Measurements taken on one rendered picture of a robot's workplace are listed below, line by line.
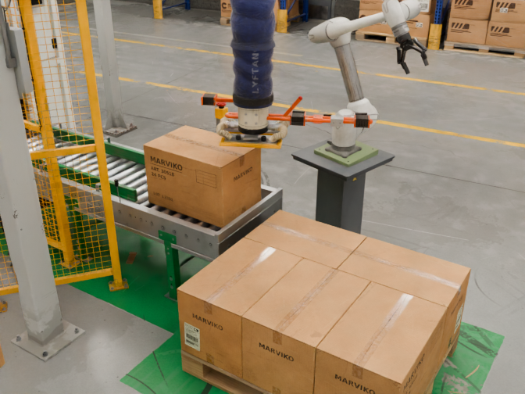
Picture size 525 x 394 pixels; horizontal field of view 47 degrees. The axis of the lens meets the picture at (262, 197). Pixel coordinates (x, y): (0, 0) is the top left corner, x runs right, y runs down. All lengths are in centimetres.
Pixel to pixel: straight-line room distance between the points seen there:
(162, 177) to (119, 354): 106
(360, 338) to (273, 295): 50
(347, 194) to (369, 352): 157
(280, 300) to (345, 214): 130
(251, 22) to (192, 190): 107
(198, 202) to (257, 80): 85
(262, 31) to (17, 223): 158
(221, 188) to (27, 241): 107
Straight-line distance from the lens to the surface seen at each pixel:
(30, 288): 352
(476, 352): 373
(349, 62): 406
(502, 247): 476
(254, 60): 320
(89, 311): 396
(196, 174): 354
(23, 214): 332
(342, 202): 406
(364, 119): 333
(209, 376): 337
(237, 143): 332
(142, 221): 379
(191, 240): 356
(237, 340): 302
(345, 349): 275
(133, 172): 442
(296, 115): 337
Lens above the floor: 236
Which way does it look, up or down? 27 degrees down
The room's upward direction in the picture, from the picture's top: straight up
